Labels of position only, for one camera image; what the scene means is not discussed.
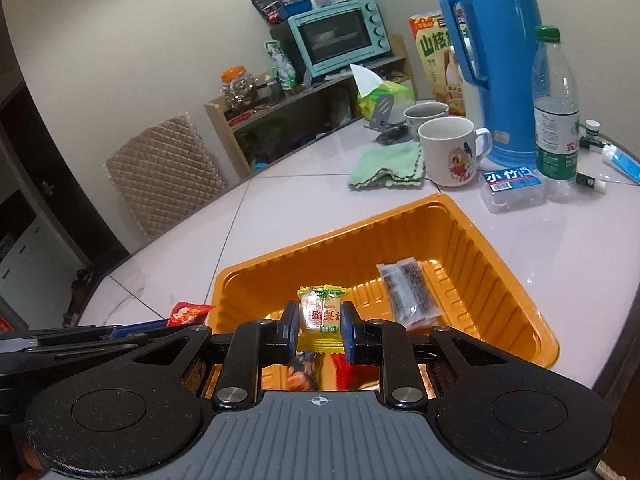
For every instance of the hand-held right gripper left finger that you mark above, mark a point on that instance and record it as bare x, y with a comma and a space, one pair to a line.
290, 327

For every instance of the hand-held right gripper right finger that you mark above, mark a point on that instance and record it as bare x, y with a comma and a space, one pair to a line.
349, 332

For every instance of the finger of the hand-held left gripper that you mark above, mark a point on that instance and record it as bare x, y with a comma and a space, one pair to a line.
75, 355
135, 331

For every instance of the yellow snack packet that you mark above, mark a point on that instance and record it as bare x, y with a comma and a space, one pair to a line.
320, 343

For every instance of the yellow white candy packet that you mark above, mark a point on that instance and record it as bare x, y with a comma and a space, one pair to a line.
320, 312

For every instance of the red candy packet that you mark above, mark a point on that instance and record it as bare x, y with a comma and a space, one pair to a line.
350, 372

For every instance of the colourful snack packet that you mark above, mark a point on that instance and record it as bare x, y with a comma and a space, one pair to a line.
302, 372

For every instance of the red snack packet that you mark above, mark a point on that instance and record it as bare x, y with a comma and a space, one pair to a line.
190, 314

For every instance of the clear dark snack packet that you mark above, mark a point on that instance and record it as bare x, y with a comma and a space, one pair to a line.
407, 290

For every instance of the orange plastic tray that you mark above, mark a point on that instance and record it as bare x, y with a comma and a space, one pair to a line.
350, 240

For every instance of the quilted beige chair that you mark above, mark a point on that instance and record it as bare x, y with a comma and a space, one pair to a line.
165, 175

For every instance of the green cloth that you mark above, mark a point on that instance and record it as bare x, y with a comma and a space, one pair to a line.
385, 165

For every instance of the white cartoon mug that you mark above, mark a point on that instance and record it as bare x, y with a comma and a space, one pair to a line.
450, 160

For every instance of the small black object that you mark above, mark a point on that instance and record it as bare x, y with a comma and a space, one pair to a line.
392, 136

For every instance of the clear toothpick box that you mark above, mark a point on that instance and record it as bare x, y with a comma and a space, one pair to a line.
510, 190

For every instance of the grey mug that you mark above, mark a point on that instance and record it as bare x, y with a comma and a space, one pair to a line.
412, 120

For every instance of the metal phone stand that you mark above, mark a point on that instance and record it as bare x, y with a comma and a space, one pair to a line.
382, 112

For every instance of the wooden shelf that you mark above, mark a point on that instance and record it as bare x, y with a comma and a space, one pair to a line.
300, 105

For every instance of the green tissue pack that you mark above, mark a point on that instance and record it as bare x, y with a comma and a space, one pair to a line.
385, 95

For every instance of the orange lid jar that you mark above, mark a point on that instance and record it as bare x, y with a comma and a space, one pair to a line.
239, 90

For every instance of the green white bag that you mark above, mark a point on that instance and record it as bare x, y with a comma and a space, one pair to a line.
280, 67

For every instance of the clear water bottle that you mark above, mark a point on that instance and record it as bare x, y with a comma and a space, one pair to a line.
555, 155

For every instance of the yellow drink carton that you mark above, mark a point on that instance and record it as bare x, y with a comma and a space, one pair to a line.
430, 60

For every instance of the black marker pen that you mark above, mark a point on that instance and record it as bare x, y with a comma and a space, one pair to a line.
590, 181

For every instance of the teal toaster oven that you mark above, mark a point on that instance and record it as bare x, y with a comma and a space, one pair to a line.
330, 37

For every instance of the blue thermos jug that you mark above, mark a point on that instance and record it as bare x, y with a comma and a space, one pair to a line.
505, 60

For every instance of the small white bottle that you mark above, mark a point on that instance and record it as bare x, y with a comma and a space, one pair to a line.
593, 131

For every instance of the blue box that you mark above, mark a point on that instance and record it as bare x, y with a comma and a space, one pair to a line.
297, 9

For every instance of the blue tube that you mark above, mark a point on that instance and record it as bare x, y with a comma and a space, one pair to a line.
622, 160

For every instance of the dark snack bags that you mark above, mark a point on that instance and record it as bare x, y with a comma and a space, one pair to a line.
272, 0

